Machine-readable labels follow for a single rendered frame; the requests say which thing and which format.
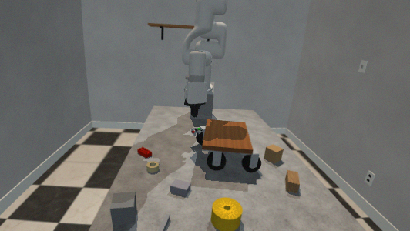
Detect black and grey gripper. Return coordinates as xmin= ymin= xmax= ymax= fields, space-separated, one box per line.
xmin=184 ymin=81 xmax=207 ymax=118

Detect red toy building brick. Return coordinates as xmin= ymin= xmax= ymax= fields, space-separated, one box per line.
xmin=137 ymin=147 xmax=152 ymax=158

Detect beige roll of masking tape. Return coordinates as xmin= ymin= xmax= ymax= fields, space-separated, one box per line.
xmin=146 ymin=161 xmax=159 ymax=172

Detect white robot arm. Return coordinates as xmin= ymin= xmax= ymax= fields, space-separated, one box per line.
xmin=183 ymin=0 xmax=228 ymax=92

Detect brown wooden block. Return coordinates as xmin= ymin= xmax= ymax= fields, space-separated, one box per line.
xmin=285 ymin=170 xmax=300 ymax=193

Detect yellow short cylinder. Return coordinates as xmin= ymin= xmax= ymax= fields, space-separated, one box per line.
xmin=211 ymin=197 xmax=243 ymax=231

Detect tan cardboard box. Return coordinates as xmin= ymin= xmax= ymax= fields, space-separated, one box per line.
xmin=264 ymin=144 xmax=284 ymax=163

